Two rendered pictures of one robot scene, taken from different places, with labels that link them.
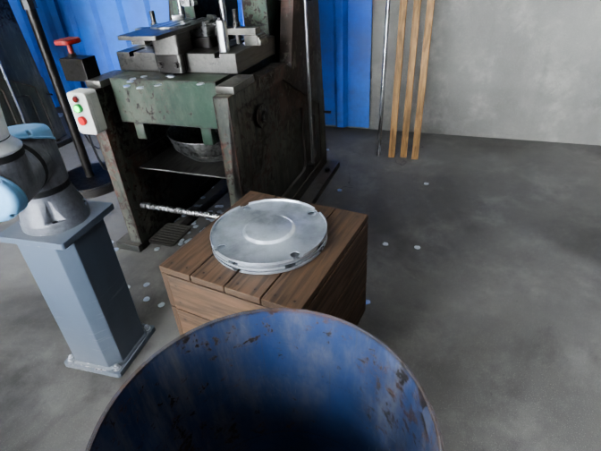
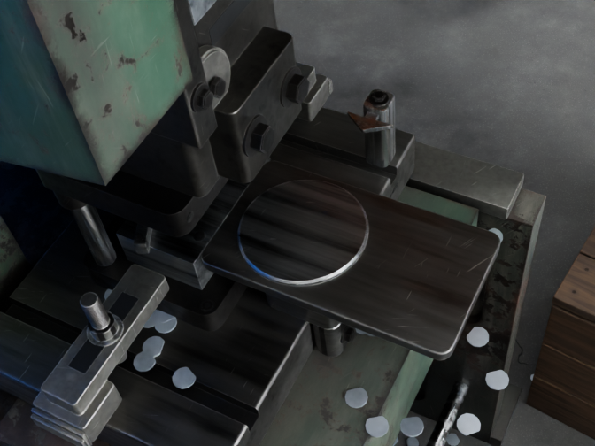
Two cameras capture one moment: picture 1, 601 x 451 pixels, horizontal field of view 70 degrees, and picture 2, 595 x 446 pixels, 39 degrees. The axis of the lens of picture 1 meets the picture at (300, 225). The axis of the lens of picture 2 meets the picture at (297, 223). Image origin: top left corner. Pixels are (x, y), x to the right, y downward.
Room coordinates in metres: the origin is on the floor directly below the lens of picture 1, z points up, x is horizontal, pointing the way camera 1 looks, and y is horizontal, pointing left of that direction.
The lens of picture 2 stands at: (1.38, 0.83, 1.41)
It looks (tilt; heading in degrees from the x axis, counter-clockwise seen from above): 52 degrees down; 282
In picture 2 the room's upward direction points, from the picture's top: 9 degrees counter-clockwise
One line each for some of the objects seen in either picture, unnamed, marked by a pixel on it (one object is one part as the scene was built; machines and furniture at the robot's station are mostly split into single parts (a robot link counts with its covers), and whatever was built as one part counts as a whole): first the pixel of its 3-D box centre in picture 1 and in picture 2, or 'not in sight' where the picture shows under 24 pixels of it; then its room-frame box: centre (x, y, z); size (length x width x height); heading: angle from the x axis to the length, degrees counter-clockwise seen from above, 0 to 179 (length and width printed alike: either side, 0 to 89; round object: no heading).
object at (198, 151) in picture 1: (214, 139); not in sight; (1.60, 0.31, 0.36); 0.34 x 0.34 x 0.10
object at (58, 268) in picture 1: (88, 289); not in sight; (0.91, 0.58, 0.23); 0.19 x 0.19 x 0.45; 72
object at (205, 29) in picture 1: (193, 26); (198, 206); (1.59, 0.31, 0.76); 0.15 x 0.09 x 0.05; 68
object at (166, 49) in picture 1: (166, 50); (351, 284); (1.43, 0.37, 0.72); 0.25 x 0.14 x 0.14; 158
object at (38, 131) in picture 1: (28, 155); not in sight; (0.90, 0.58, 0.62); 0.13 x 0.12 x 0.14; 3
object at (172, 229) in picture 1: (206, 206); not in sight; (1.47, 0.36, 0.14); 0.59 x 0.10 x 0.05; 158
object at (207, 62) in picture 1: (198, 52); (209, 252); (1.60, 0.31, 0.68); 0.45 x 0.30 x 0.06; 68
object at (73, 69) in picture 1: (86, 84); not in sight; (1.50, 0.68, 0.62); 0.10 x 0.06 x 0.20; 68
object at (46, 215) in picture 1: (49, 200); not in sight; (0.91, 0.58, 0.50); 0.15 x 0.15 x 0.10
